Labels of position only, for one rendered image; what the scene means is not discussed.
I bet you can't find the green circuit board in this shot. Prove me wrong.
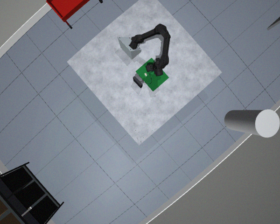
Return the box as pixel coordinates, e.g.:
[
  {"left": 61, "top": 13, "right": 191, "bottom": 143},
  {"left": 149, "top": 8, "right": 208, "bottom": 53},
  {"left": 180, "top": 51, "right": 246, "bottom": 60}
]
[{"left": 136, "top": 58, "right": 169, "bottom": 91}]

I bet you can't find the black cooling fan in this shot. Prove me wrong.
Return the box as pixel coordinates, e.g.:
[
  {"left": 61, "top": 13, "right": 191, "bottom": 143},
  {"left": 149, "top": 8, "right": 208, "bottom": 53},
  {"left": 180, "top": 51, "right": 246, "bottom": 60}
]
[{"left": 133, "top": 76, "right": 142, "bottom": 88}]

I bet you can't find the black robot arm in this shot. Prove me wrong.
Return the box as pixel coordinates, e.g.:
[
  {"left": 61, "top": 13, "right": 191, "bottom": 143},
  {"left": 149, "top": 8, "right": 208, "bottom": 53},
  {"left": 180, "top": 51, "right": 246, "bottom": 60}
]
[{"left": 129, "top": 24, "right": 171, "bottom": 76}]

